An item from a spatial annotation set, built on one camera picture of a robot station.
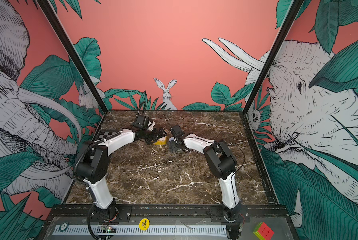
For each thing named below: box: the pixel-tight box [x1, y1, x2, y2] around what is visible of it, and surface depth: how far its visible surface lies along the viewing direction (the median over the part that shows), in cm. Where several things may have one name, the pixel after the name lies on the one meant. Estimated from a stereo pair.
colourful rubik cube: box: [253, 221, 275, 240], surface depth 68 cm
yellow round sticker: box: [139, 218, 150, 231], surface depth 73 cm
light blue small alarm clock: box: [168, 138, 181, 153], surface depth 90 cm
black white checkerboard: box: [98, 130, 120, 139], surface depth 104 cm
